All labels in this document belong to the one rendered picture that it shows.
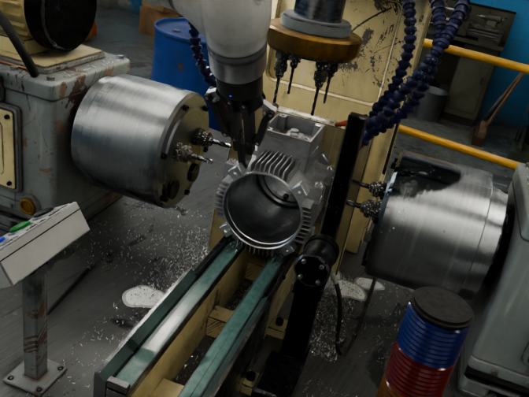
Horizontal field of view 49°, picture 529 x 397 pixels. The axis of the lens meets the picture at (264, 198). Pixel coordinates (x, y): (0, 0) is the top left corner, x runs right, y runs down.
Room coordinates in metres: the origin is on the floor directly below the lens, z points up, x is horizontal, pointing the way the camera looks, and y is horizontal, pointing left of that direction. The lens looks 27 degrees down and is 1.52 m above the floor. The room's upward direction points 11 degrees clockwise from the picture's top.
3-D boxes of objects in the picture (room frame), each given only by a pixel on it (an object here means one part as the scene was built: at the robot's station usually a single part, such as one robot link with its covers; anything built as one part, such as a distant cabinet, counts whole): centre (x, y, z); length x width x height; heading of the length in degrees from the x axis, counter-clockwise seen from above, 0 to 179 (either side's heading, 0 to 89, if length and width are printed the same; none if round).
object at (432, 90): (5.37, -1.36, 0.14); 0.30 x 0.30 x 0.27
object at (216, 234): (1.14, 0.07, 0.86); 0.07 x 0.06 x 0.12; 76
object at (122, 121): (1.14, 0.32, 1.04); 0.37 x 0.25 x 0.25; 76
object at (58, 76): (1.20, 0.55, 0.99); 0.35 x 0.31 x 0.37; 76
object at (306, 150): (1.08, -0.03, 1.11); 0.12 x 0.11 x 0.07; 166
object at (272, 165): (1.05, -0.02, 1.02); 0.20 x 0.19 x 0.19; 166
